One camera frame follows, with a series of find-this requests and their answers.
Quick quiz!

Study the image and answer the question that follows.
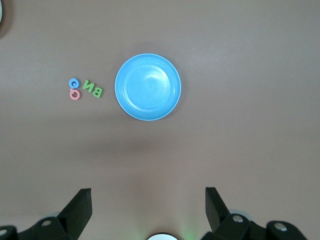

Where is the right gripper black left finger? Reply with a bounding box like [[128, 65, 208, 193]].
[[0, 187, 93, 240]]

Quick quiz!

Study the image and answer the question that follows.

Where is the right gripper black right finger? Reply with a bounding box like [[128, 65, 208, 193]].
[[202, 186, 308, 240]]

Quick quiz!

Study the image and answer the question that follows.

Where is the pink foam letter Q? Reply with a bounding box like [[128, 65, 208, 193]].
[[69, 88, 81, 101]]

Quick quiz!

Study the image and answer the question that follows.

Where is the green foam letter B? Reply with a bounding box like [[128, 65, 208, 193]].
[[91, 86, 104, 99]]

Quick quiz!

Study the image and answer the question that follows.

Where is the green foam letter N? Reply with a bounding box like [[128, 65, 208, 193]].
[[81, 79, 97, 94]]

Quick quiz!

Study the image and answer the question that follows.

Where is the blue foam letter G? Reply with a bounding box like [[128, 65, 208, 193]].
[[68, 77, 81, 90]]

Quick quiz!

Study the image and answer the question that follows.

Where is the blue plate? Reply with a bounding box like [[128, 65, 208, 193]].
[[114, 53, 182, 122]]

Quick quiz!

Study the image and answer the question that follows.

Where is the brown table mat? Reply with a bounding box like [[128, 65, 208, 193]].
[[0, 0, 320, 240]]

